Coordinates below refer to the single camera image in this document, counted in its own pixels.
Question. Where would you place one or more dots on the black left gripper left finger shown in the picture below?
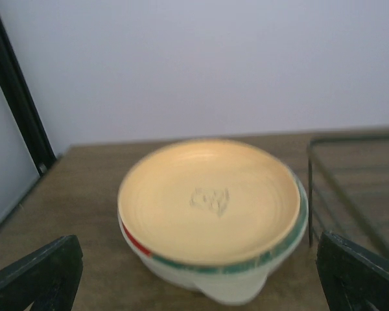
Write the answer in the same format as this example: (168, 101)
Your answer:
(46, 279)

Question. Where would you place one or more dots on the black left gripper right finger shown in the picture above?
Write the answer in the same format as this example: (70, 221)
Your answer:
(352, 277)

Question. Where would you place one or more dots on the white bowl green red rim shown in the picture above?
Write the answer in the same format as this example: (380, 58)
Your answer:
(233, 285)

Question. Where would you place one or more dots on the yellow ceramic plate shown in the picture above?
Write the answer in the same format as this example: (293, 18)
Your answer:
(209, 202)

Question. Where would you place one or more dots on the black wire dish rack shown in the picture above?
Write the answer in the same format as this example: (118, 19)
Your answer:
(348, 188)

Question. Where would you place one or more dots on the black left frame post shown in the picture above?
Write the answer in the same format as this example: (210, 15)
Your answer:
(21, 104)

